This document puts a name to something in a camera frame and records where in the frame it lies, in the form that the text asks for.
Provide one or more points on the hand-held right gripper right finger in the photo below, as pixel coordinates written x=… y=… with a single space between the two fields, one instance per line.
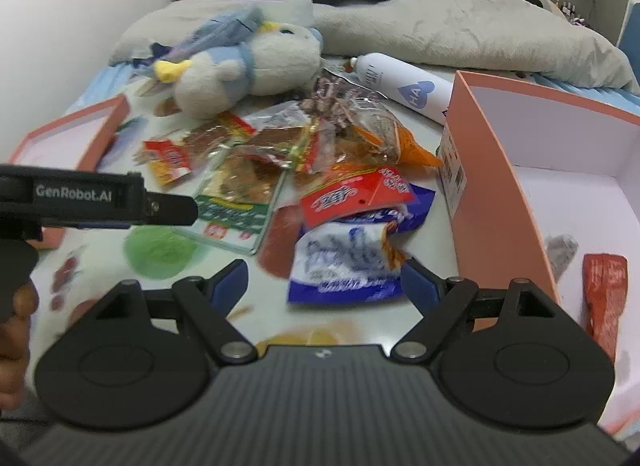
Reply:
x=417 y=278

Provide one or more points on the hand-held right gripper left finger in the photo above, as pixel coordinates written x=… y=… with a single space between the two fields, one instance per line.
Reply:
x=232 y=278

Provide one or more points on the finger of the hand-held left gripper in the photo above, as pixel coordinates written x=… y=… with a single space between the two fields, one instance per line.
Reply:
x=172 y=210

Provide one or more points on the pink cardboard box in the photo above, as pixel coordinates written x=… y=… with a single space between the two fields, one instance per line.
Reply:
x=490 y=206

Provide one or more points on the clear packet of brown snacks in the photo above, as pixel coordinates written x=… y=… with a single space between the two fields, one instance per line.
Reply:
x=280 y=143

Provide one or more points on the clear packet of dark snacks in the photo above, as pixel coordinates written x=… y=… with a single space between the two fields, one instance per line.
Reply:
x=340 y=100

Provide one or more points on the person's left hand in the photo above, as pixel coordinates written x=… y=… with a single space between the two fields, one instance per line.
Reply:
x=14 y=361

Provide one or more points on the small red yellow packet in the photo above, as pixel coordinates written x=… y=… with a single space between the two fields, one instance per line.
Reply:
x=167 y=160

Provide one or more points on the dark red sausage packet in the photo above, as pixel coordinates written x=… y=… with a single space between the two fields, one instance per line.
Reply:
x=277 y=246

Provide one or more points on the pink box lid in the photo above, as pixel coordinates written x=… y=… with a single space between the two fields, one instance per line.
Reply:
x=75 y=130

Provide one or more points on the green snack packet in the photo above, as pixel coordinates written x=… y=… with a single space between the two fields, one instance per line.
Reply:
x=240 y=185

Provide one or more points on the red brown snack packet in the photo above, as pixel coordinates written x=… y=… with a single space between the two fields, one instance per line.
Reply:
x=215 y=133

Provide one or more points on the orange snack packet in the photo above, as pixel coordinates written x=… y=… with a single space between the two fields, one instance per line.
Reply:
x=410 y=148

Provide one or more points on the white blue plush toy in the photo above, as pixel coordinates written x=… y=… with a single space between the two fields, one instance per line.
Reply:
x=270 y=60

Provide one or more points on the dark red snack packet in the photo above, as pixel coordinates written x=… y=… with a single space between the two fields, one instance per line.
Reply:
x=605 y=296

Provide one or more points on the white spray bottle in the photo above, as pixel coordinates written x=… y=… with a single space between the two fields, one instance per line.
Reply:
x=385 y=78

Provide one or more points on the grey blanket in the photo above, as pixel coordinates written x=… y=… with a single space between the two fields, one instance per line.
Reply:
x=450 y=30

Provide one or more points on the colourful small clutter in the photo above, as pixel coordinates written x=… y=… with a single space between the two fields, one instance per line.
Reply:
x=570 y=10

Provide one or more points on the blue chair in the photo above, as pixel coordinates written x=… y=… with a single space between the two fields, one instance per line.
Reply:
x=631 y=43

